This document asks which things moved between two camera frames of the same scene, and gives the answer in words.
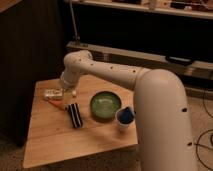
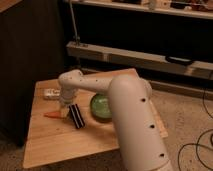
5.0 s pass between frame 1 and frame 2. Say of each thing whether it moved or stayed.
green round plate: stayed
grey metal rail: stayed
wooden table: stayed
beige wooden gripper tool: moved
